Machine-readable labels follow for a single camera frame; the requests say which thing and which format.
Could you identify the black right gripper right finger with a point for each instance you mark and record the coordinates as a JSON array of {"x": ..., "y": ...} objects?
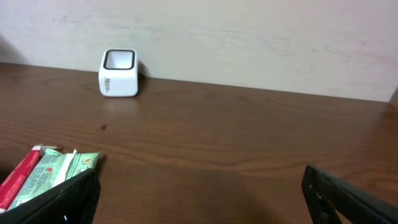
[{"x": 327, "y": 196}]

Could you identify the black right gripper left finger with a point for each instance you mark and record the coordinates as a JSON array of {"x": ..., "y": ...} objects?
[{"x": 73, "y": 201}]

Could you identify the mint green wipes packet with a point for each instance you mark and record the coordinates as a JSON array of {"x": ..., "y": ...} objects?
[{"x": 53, "y": 169}]

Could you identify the red tube packet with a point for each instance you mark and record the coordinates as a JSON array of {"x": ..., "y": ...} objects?
[{"x": 15, "y": 180}]

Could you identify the white barcode scanner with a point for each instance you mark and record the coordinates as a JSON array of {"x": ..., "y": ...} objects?
[{"x": 118, "y": 73}]

